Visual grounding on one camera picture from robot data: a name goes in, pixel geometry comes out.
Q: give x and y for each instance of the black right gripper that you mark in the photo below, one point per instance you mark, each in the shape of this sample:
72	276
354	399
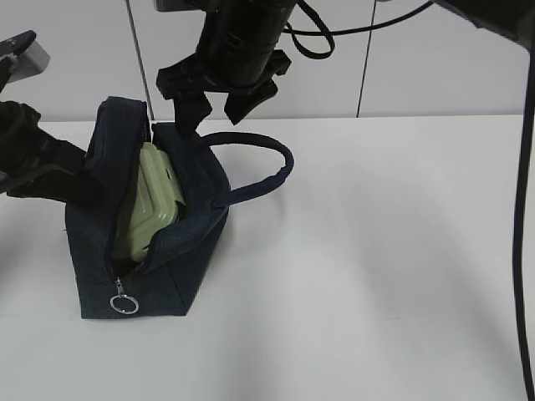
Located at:
185	82

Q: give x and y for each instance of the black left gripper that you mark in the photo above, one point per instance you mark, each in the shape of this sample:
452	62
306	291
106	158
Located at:
34	164

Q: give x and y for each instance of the green lidded glass container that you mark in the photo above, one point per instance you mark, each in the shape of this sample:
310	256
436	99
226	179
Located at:
154	202

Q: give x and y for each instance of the navy blue lunch bag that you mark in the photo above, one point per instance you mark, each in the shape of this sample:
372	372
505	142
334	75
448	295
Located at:
166	282

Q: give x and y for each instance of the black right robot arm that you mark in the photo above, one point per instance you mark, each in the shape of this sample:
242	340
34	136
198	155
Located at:
237	53

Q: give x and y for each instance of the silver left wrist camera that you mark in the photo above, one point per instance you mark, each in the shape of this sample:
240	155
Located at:
22	57

